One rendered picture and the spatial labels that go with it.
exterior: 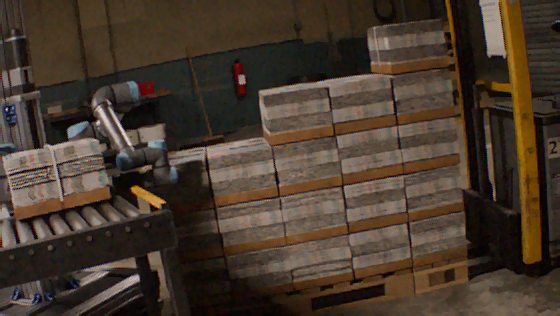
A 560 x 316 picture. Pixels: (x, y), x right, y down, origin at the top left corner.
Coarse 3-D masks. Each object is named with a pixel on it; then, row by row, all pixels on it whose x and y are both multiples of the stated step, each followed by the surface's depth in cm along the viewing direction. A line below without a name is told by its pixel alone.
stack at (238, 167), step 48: (240, 144) 312; (288, 144) 290; (336, 144) 297; (384, 144) 295; (192, 192) 288; (240, 192) 291; (336, 192) 295; (384, 192) 298; (192, 240) 292; (240, 240) 294; (336, 240) 299; (384, 240) 301; (192, 288) 295; (240, 288) 297; (336, 288) 303; (384, 288) 306
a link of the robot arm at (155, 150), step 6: (150, 144) 264; (156, 144) 264; (162, 144) 265; (144, 150) 262; (150, 150) 263; (156, 150) 264; (162, 150) 265; (150, 156) 262; (156, 156) 264; (162, 156) 265; (150, 162) 263; (156, 162) 265; (162, 162) 265; (168, 162) 268; (156, 168) 266
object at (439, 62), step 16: (384, 64) 300; (400, 64) 290; (416, 64) 290; (432, 64) 291; (448, 64) 292; (416, 112) 294; (432, 112) 294; (448, 112) 295; (432, 160) 298; (448, 160) 299; (432, 208) 301; (448, 208) 302; (432, 256) 305; (448, 256) 306
